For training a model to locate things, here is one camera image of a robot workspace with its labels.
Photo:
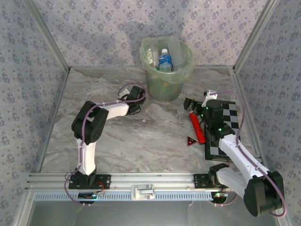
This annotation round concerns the left circuit board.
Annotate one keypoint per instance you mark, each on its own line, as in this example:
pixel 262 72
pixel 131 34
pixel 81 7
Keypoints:
pixel 87 196

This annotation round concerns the aluminium frame side rail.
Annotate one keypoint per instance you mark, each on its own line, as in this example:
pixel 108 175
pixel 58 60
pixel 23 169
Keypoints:
pixel 247 110
pixel 54 117

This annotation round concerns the white latch bracket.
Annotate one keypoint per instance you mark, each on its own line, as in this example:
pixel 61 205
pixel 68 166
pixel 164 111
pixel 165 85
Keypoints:
pixel 141 191

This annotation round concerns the circuit board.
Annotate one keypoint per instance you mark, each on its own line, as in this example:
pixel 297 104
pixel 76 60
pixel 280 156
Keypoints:
pixel 87 196
pixel 219 195

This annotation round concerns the green mesh waste bin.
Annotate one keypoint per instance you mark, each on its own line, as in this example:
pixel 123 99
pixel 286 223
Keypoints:
pixel 162 90

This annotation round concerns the red glitter tube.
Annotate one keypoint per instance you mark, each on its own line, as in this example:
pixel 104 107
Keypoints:
pixel 198 130

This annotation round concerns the clear bottle white barcode label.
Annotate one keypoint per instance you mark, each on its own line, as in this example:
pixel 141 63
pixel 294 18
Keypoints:
pixel 149 55

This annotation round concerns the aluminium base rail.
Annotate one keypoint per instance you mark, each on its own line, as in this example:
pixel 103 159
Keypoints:
pixel 152 180

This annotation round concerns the aluminium frame post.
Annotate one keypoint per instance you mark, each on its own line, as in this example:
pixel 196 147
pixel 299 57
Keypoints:
pixel 48 35
pixel 255 35

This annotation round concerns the red and black triangle sign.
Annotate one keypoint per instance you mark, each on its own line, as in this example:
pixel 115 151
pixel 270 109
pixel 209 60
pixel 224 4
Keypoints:
pixel 191 142

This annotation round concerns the Pocari Sweat blue label bottle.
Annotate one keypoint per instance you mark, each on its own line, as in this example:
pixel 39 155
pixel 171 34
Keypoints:
pixel 165 62

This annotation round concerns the green lined trash bin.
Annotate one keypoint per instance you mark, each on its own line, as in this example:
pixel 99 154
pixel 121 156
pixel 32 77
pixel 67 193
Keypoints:
pixel 143 54

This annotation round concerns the black and grey checkerboard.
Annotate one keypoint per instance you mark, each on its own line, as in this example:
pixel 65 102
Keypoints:
pixel 212 150

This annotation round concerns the right circuit board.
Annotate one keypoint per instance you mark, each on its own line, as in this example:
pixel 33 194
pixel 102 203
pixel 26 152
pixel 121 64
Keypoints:
pixel 219 195

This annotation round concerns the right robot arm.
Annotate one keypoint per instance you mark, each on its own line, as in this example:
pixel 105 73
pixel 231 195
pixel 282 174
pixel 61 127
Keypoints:
pixel 240 155

